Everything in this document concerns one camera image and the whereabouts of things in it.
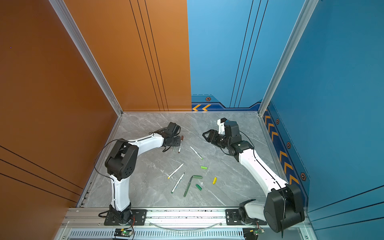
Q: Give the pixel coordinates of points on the dark green capped pen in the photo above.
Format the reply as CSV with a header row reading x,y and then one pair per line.
x,y
189,183

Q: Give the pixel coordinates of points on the white pen light green end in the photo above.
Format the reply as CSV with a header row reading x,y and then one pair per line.
x,y
196,153

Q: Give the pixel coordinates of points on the right green circuit board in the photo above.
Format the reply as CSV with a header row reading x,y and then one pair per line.
x,y
252,233

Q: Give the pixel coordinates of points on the left green circuit board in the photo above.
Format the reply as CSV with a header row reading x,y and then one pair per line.
x,y
124,234

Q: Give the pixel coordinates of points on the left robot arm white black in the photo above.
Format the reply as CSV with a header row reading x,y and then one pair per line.
x,y
121,163

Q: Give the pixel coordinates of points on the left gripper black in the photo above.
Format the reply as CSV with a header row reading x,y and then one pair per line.
x,y
178,143

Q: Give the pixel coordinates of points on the white pen green tip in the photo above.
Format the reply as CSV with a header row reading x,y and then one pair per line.
x,y
177,183

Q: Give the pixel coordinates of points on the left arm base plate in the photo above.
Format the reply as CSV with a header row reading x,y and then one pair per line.
x,y
137,217

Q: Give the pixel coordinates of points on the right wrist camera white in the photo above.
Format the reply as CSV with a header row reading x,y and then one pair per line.
x,y
221,124

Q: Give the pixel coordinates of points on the aluminium corner post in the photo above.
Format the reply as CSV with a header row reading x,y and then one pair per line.
x,y
292,43
74,32

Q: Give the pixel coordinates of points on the white pen brown end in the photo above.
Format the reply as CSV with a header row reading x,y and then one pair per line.
x,y
180,146

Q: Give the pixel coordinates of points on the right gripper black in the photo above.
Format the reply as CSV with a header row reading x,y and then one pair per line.
x,y
213,136

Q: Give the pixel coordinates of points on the left aluminium corner post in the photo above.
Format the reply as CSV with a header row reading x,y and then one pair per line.
x,y
74,32

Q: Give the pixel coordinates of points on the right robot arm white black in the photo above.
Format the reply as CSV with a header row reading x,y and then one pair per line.
x,y
284,206

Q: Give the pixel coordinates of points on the aluminium front rail frame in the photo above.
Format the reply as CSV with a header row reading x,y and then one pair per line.
x,y
191,223

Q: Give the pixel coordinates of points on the white pen yellow end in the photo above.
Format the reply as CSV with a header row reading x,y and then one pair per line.
x,y
175,171

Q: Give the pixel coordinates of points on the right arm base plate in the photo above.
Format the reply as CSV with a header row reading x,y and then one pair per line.
x,y
239,217

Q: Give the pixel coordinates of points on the right aluminium corner post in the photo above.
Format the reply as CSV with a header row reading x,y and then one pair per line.
x,y
292,43

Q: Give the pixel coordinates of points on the green circuit board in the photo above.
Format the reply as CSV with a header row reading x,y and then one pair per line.
x,y
252,233
124,234

